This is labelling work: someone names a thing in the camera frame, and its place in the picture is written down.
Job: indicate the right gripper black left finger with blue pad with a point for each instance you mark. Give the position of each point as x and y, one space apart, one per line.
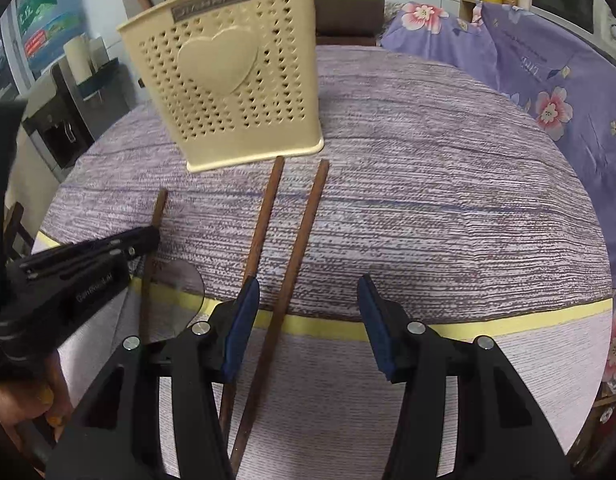
114 431

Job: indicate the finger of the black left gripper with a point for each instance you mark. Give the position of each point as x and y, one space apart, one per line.
131 244

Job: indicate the left hand yellow nails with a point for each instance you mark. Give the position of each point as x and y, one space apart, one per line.
46 397

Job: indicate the water dispenser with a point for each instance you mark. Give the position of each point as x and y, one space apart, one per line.
64 118

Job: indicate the cream plastic utensil holder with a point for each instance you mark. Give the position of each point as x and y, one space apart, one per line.
234 81

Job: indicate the purple striped tablecloth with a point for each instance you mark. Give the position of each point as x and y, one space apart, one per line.
457 204

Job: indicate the blue water jug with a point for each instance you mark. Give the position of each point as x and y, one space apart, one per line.
45 26

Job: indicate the brown white rice cooker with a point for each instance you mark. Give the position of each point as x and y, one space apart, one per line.
349 20

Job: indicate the purple floral cloth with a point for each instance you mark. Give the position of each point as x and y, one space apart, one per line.
561 82

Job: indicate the white microwave oven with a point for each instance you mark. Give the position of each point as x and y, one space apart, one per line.
591 20

